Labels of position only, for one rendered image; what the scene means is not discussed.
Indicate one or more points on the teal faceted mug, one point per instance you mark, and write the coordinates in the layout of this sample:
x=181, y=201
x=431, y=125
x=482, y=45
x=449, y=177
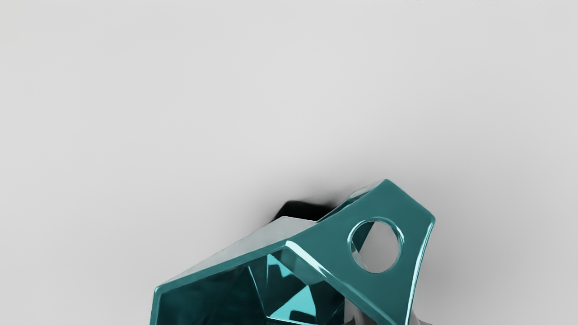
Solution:
x=325, y=243

